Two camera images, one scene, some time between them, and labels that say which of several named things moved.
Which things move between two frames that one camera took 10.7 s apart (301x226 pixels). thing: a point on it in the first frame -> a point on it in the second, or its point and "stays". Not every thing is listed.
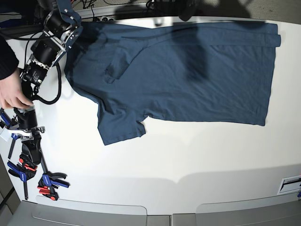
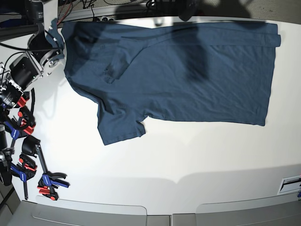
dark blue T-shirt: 177,71 stays
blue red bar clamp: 48,183 stays
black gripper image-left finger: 32,147 -> 5,175
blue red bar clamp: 6,121 -> 24,123
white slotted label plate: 290,185 stays
